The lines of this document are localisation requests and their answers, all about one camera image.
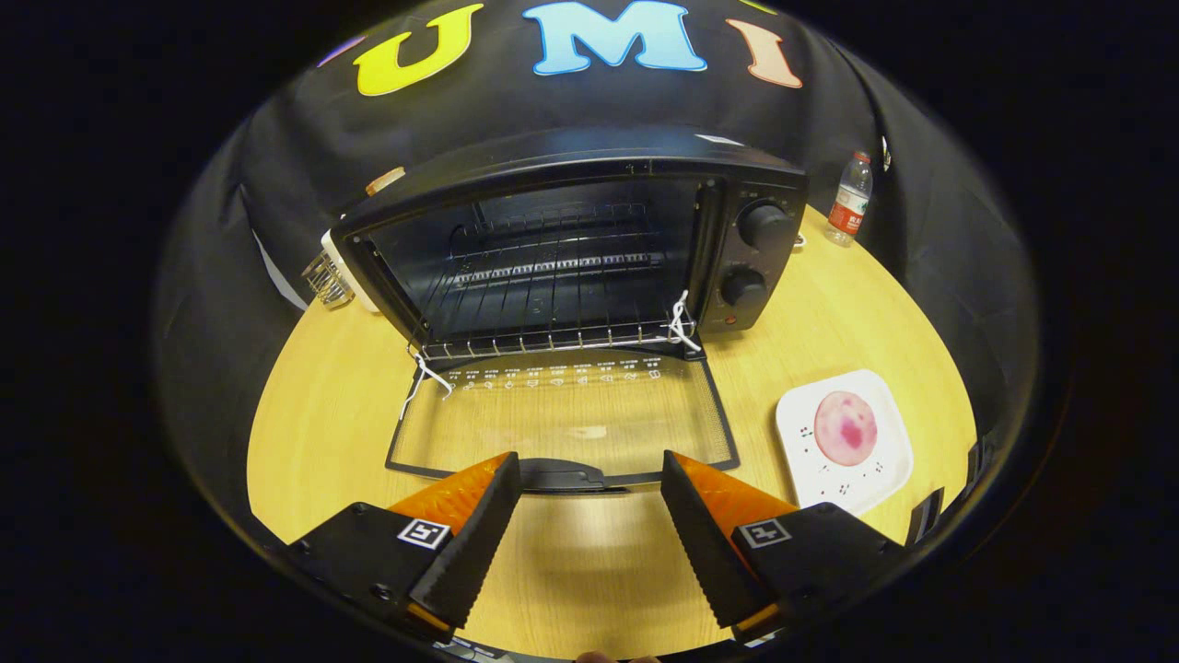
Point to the black toaster oven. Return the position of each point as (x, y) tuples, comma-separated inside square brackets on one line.
[(599, 147)]

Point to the white square plate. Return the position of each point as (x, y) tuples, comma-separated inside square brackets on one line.
[(811, 470)]

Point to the round pink food slice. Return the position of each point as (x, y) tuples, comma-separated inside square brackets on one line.
[(846, 428)]

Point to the black oven knob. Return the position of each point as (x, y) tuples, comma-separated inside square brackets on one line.
[(763, 224), (741, 287)]

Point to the black chair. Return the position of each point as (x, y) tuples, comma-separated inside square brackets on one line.
[(926, 516), (979, 460)]

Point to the clear water bottle red label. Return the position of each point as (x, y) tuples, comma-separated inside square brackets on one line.
[(849, 207)]

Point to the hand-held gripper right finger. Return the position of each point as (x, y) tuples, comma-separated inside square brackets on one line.
[(705, 543)]

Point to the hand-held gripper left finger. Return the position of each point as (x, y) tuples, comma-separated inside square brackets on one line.
[(479, 543)]

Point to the glass toaster oven door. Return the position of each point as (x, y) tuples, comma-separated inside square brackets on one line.
[(562, 476)]

